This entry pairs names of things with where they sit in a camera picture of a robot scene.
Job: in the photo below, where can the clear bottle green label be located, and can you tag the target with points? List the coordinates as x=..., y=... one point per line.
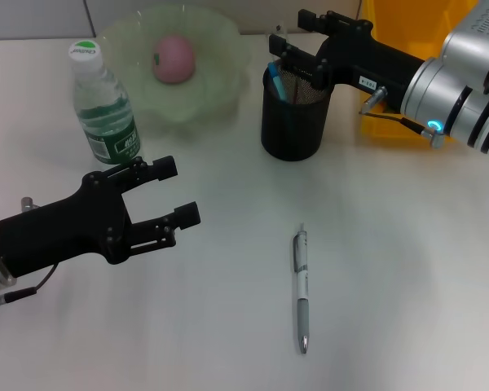
x=106, y=122

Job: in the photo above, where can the green glass fruit plate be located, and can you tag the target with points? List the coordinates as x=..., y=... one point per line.
x=212, y=93

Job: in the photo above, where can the pink toy peach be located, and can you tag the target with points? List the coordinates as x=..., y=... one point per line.
x=175, y=61

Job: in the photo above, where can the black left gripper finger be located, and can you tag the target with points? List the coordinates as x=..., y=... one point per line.
x=163, y=232
x=146, y=171

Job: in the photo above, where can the white grey ballpoint pen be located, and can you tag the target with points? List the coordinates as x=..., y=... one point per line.
x=302, y=301

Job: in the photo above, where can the transparent plastic ruler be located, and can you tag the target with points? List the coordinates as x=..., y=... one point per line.
x=284, y=32

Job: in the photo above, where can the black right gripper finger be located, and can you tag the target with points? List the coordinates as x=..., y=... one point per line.
x=301, y=61
x=338, y=25

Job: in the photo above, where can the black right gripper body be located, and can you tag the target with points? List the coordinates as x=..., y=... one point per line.
x=366, y=61

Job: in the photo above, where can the black mesh pen cup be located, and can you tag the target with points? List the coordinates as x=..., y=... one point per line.
x=293, y=130

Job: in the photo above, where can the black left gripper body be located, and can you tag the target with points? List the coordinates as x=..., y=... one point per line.
x=65, y=232

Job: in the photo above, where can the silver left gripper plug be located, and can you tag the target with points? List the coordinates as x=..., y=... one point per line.
x=28, y=203

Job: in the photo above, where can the yellow plastic storage bin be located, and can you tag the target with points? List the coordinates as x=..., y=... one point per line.
x=399, y=24

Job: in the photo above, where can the blue scissors with sheath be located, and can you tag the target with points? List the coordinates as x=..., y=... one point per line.
x=278, y=85

